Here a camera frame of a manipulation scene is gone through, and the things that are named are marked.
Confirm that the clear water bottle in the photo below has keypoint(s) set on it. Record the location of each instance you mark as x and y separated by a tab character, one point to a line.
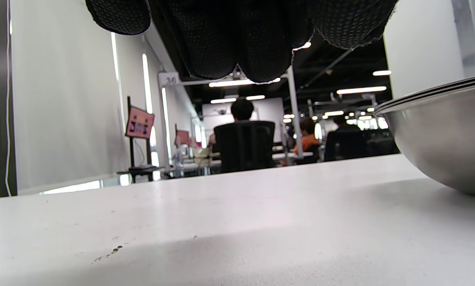
178	159

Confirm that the white tag sign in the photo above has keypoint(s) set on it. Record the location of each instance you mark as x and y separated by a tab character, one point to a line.
169	78

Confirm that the black high-back office chair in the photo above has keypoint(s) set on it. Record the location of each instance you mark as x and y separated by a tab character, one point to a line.
243	147

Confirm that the ceiling light strips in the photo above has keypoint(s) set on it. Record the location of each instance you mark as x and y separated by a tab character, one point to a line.
360	90

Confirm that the black mesh office chair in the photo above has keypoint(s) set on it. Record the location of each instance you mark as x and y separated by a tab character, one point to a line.
344	145

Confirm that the small red display screen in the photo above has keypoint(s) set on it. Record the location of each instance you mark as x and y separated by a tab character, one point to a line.
183	137

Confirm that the person's left hand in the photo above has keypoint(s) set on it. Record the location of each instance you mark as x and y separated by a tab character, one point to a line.
241	35

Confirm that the black vertical post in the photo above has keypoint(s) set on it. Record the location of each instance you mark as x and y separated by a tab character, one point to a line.
2	99

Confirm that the grey rolling stand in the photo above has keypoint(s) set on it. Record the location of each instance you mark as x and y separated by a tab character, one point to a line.
132	155

